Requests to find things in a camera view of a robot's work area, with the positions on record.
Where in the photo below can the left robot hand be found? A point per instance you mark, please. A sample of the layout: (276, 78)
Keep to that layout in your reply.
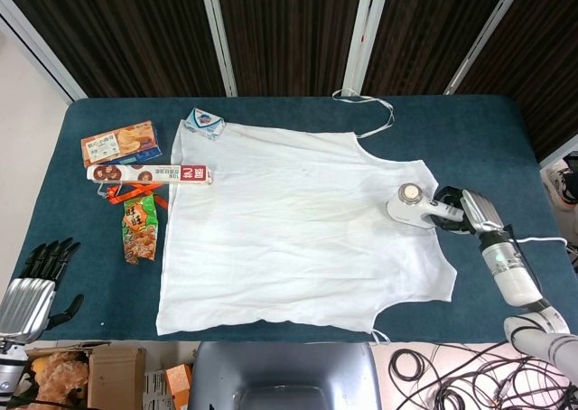
(29, 299)

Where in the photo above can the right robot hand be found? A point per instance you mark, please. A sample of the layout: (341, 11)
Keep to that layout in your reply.
(483, 213)

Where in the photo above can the white handheld garment steamer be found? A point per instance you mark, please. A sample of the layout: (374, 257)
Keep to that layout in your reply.
(406, 209)

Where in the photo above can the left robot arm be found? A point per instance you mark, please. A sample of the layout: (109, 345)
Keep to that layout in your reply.
(9, 369)

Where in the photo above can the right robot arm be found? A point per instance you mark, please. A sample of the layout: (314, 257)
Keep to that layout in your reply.
(510, 274)

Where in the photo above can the white sleeveless shirt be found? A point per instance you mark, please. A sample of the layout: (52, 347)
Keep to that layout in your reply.
(293, 229)

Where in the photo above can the teal table cover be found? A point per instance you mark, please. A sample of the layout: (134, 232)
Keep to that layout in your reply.
(474, 134)

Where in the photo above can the white sneaker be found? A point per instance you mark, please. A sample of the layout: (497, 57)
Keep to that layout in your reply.
(560, 184)

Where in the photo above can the brown plush toy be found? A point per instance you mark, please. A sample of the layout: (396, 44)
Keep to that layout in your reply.
(58, 376)

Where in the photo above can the brown cardboard box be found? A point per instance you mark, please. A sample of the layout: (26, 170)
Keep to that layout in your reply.
(117, 378)

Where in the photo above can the green orange snack bag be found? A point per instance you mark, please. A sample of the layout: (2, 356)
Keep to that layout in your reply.
(140, 229)

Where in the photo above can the long white ribbon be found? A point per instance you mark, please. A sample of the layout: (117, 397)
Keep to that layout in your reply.
(389, 112)

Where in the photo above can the orange red ribbon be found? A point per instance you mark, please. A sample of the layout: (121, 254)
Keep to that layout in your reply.
(135, 191)

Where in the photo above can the white printed carton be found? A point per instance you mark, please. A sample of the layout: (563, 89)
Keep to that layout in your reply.
(154, 389)

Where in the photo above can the short white ribbon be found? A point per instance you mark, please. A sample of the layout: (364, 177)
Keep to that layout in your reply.
(381, 336)

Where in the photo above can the small orange carton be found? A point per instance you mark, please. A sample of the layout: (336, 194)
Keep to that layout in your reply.
(178, 383)

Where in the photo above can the long chocolate cookie box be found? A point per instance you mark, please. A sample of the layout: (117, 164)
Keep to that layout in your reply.
(149, 174)

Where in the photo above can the orange biscuit box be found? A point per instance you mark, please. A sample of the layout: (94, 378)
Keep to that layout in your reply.
(119, 143)

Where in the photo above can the blue white soap box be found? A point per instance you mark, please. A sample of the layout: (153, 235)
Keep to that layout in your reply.
(203, 123)

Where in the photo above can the dark folding partition screen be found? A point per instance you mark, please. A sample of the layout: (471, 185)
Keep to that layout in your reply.
(289, 30)

